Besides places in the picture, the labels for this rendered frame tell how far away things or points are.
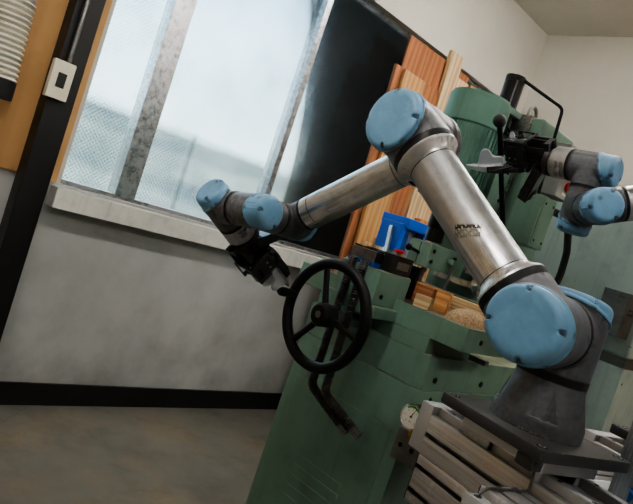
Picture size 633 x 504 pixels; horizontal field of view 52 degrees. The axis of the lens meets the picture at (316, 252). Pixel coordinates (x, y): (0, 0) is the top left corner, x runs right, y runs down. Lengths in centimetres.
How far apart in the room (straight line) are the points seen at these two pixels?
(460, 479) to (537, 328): 34
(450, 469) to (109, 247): 184
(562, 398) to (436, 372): 62
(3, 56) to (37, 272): 80
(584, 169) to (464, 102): 43
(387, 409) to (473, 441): 56
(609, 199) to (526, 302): 51
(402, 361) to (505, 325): 74
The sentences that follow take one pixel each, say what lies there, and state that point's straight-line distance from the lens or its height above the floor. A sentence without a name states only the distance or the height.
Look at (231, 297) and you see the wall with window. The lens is 309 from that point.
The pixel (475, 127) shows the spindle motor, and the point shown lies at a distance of 183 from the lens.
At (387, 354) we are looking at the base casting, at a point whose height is 76.
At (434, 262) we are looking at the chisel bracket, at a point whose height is 102.
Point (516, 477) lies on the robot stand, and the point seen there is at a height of 75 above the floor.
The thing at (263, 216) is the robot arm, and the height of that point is 100.
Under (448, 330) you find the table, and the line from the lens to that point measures 161.
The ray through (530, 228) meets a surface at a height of 120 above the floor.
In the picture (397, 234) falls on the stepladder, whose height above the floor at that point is 108.
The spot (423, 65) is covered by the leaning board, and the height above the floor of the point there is 200.
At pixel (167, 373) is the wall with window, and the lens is 305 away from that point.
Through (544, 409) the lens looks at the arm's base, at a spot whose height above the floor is 86.
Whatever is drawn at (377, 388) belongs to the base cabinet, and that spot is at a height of 66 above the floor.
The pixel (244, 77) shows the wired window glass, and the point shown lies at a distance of 299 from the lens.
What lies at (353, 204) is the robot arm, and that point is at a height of 108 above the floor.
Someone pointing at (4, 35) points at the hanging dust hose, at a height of 126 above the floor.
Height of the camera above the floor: 103
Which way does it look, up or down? 3 degrees down
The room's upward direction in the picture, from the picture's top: 18 degrees clockwise
